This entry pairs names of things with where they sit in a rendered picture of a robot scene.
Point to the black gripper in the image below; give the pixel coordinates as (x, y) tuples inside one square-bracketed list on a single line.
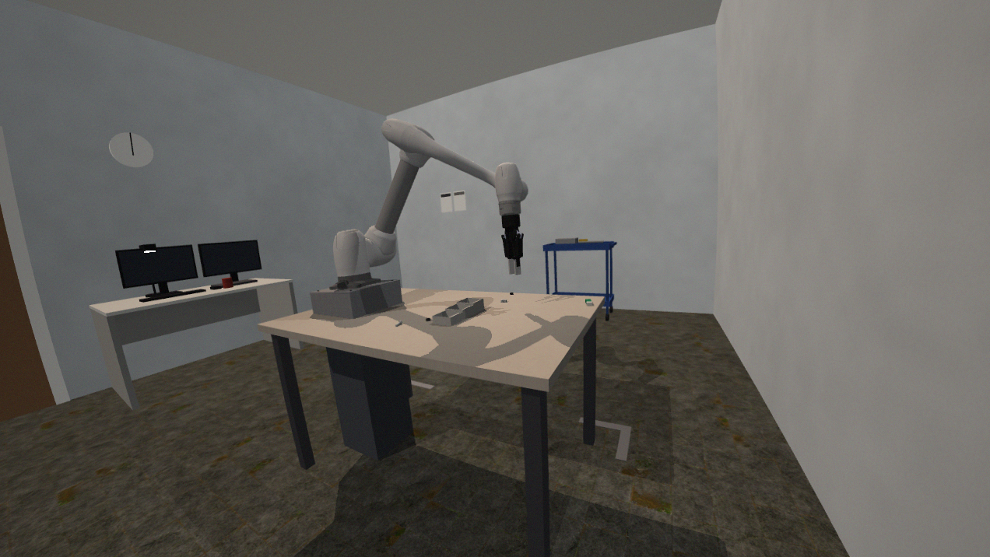
[(513, 242)]

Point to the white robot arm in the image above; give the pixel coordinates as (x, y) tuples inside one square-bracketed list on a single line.
[(354, 253)]

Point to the grey three-compartment bin rack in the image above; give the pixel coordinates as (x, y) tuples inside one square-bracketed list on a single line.
[(458, 312)]

